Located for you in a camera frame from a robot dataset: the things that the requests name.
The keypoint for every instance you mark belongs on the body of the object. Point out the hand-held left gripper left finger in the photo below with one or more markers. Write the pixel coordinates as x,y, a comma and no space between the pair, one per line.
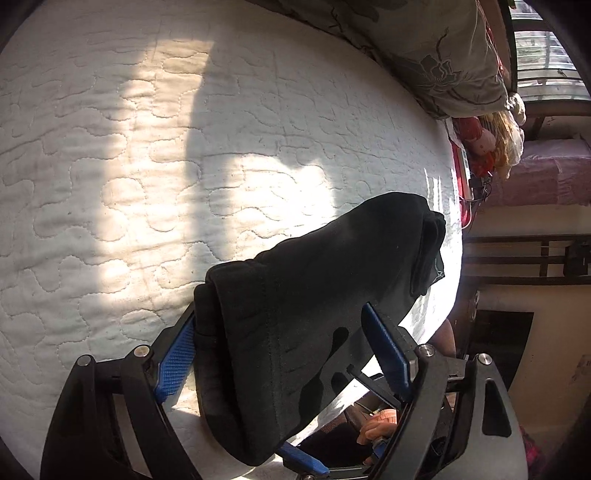
175,364

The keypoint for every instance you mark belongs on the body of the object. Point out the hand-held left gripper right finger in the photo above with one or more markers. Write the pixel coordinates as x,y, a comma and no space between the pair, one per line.
385,350

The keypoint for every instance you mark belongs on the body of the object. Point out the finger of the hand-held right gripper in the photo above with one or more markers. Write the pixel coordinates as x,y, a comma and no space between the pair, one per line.
302,461
369,384

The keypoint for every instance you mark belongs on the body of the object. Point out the black pants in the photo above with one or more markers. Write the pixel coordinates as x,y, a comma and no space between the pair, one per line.
323,277

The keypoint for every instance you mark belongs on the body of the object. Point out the person's right hand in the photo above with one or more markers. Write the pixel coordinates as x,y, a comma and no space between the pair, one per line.
376,427

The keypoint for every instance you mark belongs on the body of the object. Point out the dark wooden furniture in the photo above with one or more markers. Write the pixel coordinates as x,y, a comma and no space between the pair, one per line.
508,261

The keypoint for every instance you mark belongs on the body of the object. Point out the white quilted mattress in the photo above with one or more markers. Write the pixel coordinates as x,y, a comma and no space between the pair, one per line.
115,138

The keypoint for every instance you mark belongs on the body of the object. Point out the stuffed doll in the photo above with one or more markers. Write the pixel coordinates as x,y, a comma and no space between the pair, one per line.
485,138

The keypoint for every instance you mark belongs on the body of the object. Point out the pink bed cover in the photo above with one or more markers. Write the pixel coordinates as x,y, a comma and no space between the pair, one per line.
549,175

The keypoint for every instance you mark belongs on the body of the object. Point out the grey floral pillow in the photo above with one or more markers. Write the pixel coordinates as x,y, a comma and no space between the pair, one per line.
415,46

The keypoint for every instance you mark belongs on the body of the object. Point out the window with metal railing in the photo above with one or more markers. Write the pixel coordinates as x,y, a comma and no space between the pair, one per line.
540,55

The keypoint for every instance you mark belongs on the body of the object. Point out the wooden headboard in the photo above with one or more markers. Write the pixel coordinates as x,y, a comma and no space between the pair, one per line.
505,37

